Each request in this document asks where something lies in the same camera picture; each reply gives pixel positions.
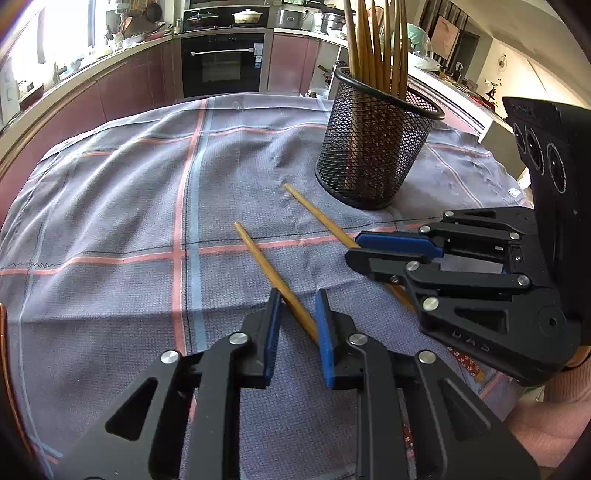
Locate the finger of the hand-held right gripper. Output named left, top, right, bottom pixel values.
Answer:
left=356, top=209, right=540, bottom=258
left=345, top=249, right=539, bottom=335

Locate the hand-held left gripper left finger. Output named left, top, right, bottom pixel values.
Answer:
left=55, top=287, right=283, bottom=480

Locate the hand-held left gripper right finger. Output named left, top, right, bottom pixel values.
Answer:
left=315, top=289, right=541, bottom=480

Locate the wooden chopstick red patterned end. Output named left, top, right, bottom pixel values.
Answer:
left=283, top=183, right=486, bottom=383
left=233, top=222, right=320, bottom=346

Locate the black mesh utensil holder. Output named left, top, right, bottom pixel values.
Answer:
left=315, top=67, right=446, bottom=210

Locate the bunch of wooden chopsticks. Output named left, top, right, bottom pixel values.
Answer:
left=342, top=0, right=411, bottom=100

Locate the grey checked cloth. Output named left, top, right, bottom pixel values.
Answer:
left=0, top=95, right=536, bottom=480

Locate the mint green appliance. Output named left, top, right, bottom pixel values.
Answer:
left=407, top=25, right=432, bottom=56

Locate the stainless steel pot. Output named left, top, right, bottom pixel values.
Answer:
left=318, top=11, right=347, bottom=35

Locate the silver rice cooker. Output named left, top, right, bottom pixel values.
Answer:
left=276, top=9, right=309, bottom=31

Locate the black built-in oven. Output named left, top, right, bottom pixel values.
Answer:
left=181, top=33, right=266, bottom=99

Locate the white casserole pot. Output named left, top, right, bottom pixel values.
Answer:
left=232, top=8, right=269, bottom=25

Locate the pink lower cabinet run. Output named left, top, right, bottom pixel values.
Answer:
left=0, top=37, right=183, bottom=222

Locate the black wok with lid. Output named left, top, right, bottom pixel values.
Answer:
left=185, top=10, right=220, bottom=27

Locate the kitchen window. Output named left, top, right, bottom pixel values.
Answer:
left=0, top=0, right=100, bottom=93

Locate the framed wall picture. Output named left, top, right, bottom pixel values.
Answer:
left=431, top=15, right=462, bottom=70

